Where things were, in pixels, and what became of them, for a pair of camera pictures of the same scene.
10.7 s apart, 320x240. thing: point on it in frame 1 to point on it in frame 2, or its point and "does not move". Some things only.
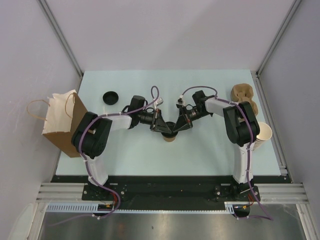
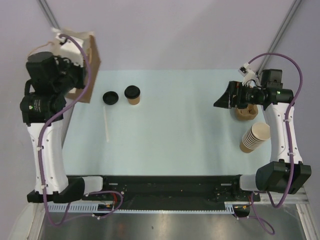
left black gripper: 158,124 to 64,61
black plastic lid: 171,125 to 132,92
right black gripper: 184,119 to 227,100
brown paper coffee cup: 169,139 to 132,93
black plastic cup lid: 110,97 does not move
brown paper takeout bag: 65,114 to 88,40
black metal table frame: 169,193 does not move
